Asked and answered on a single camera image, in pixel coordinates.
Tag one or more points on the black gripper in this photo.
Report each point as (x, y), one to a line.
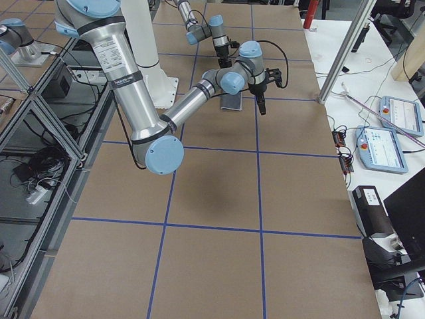
(257, 89)
(221, 53)

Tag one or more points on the pink and grey towel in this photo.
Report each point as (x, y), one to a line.
(231, 102)

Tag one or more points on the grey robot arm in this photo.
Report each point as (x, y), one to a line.
(116, 30)
(214, 29)

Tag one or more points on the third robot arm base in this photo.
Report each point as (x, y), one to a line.
(17, 42)

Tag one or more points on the small black circuit board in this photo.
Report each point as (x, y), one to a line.
(339, 137)

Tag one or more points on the red fire extinguisher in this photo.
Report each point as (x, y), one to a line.
(311, 11)

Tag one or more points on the lower teach pendant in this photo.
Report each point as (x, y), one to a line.
(380, 150)

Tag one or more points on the teach pendant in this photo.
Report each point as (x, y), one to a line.
(403, 113)
(380, 150)

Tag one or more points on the upper teach pendant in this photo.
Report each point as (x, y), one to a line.
(403, 113)

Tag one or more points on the black office chair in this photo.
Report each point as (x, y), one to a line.
(397, 9)

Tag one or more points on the black box with label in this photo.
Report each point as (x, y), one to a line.
(374, 219)

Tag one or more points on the black monitor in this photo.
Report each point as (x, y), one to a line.
(405, 208)

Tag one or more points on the white power strip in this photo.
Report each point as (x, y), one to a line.
(36, 195)

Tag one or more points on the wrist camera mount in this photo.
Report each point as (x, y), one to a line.
(274, 75)
(234, 44)

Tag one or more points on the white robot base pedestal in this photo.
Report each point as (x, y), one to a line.
(162, 88)

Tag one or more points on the aluminium frame post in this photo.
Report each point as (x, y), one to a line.
(348, 42)

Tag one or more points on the aluminium frame rail structure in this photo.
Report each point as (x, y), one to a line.
(48, 138)

